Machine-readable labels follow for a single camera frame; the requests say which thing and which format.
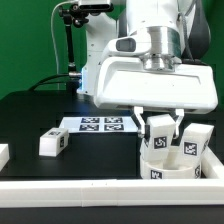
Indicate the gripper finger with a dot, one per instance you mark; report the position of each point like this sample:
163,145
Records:
138,120
177,123

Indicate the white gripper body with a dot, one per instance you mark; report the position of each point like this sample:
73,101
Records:
122,83

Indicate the white round stool seat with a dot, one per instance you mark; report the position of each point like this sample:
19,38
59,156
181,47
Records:
171,168

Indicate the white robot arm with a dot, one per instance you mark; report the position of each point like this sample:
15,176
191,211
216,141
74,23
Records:
144,55

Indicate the white marker sheet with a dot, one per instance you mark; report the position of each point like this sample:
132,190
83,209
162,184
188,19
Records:
99,124

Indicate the white front fence bar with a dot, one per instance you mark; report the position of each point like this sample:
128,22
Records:
89,193

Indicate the white left fence bar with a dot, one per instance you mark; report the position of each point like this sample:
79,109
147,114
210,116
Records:
4,155

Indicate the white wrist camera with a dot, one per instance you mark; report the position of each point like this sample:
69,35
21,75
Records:
129,46

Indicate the white camera on mount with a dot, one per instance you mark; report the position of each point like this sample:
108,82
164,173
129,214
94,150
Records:
95,5

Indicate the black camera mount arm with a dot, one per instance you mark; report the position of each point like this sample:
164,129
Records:
73,16

